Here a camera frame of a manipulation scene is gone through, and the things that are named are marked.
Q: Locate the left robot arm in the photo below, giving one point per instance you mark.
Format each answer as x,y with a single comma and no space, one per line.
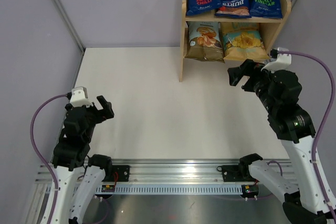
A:
76,155

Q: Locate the wooden two-tier shelf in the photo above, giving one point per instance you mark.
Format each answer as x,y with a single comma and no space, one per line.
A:
269,28

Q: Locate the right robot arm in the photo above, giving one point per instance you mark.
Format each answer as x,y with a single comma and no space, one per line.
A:
310,200

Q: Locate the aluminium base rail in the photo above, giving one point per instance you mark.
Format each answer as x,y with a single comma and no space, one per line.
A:
153,177

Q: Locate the aluminium corner frame post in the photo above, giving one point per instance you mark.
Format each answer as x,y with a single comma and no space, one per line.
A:
71,29

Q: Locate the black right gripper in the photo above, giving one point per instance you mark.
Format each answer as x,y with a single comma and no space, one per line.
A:
236,73

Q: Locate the blue upside-down Burts chilli bag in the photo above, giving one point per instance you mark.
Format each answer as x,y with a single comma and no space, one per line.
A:
234,9

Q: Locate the large kettle cooked chips bag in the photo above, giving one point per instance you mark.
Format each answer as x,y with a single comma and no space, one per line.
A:
242,41

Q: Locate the olive light-blue chips bag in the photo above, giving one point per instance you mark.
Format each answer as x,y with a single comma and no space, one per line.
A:
204,42

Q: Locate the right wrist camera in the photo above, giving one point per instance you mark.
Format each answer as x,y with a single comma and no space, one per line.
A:
280,60

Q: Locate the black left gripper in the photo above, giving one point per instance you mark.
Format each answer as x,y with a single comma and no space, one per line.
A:
102,115

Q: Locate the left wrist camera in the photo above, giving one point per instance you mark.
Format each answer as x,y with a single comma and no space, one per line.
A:
79,98

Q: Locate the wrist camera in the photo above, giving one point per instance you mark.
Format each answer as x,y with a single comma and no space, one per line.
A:
79,98
280,60

